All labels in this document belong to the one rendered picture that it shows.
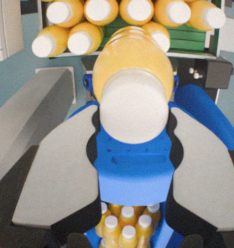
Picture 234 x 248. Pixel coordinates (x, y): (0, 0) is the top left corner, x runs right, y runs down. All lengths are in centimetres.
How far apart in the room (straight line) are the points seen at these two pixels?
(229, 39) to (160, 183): 49
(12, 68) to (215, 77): 149
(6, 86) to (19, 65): 24
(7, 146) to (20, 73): 101
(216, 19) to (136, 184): 30
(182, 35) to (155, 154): 33
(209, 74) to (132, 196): 32
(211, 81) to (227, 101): 132
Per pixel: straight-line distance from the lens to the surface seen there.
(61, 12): 36
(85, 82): 50
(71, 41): 36
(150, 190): 31
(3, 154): 74
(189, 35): 56
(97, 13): 35
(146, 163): 32
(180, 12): 36
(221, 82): 51
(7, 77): 176
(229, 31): 65
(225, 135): 94
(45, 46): 37
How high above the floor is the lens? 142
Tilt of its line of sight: 58 degrees down
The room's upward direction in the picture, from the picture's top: 178 degrees counter-clockwise
